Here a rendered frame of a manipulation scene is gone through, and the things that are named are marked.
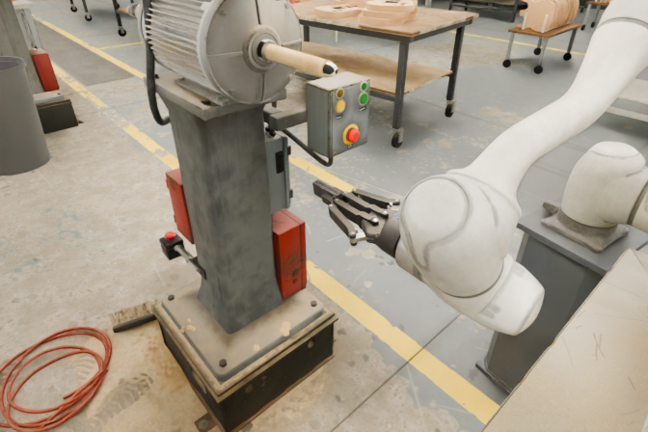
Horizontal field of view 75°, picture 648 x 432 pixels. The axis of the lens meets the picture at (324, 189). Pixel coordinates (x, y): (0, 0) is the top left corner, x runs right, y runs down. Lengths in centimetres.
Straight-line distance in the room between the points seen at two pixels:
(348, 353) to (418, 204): 143
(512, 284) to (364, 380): 123
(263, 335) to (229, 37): 100
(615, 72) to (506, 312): 41
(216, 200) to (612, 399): 97
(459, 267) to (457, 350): 146
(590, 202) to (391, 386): 96
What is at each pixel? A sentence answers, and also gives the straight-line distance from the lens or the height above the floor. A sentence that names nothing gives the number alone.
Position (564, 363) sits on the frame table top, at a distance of 75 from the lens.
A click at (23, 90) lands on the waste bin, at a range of 358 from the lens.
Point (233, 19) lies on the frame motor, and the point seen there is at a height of 132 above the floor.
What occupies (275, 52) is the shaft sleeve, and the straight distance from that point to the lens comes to 91.
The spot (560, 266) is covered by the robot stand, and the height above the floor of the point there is 63.
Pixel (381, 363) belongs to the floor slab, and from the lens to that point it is 184.
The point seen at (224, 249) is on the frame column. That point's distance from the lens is 133.
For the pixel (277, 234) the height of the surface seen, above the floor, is 61.
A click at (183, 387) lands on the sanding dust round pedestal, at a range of 183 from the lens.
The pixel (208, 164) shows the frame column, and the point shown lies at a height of 94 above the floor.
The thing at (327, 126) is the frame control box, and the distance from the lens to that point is 116.
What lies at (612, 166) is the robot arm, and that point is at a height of 94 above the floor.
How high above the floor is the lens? 146
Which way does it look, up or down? 31 degrees down
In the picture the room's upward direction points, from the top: straight up
